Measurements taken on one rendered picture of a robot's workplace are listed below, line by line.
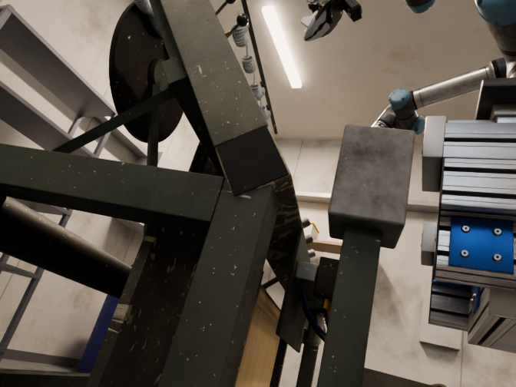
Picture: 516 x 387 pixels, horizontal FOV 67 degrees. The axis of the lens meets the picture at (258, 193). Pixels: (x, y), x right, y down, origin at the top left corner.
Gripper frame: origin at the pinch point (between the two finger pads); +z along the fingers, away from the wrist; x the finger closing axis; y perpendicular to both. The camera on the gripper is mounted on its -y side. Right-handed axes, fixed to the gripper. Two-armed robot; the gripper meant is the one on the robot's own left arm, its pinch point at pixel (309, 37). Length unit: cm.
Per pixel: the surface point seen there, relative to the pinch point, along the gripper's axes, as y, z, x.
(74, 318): 219, 217, -238
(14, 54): 263, 55, -47
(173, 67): 7.5, 34.9, 19.6
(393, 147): -47, 28, 15
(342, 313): -56, 55, 13
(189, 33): 4.5, 28.1, 24.5
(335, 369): -60, 62, 13
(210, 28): 1.4, 24.2, 23.6
